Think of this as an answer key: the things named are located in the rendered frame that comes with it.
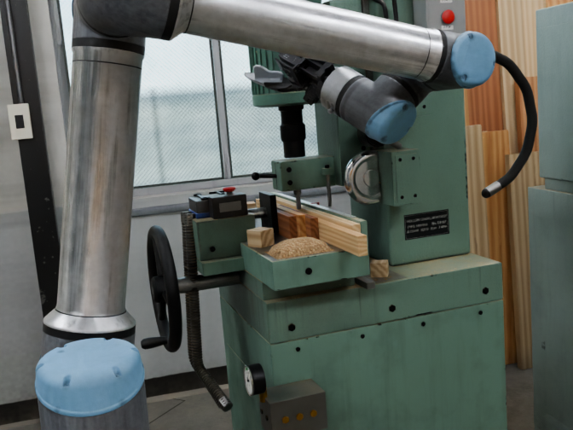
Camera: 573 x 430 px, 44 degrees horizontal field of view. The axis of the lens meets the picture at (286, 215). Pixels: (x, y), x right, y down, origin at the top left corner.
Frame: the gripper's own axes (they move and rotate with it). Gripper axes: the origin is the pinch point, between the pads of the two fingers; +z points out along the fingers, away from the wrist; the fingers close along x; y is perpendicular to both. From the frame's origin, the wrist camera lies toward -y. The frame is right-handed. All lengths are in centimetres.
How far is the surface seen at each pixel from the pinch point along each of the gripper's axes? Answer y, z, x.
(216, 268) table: -22.7, -12.7, 40.9
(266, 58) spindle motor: -5.7, 4.0, -0.4
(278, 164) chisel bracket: -22.4, -6.2, 13.7
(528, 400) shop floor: -179, -59, -4
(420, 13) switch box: -12.2, -13.6, -30.8
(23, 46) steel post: -55, 134, 27
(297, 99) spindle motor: -11.7, -5.4, 1.7
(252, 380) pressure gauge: -20, -39, 52
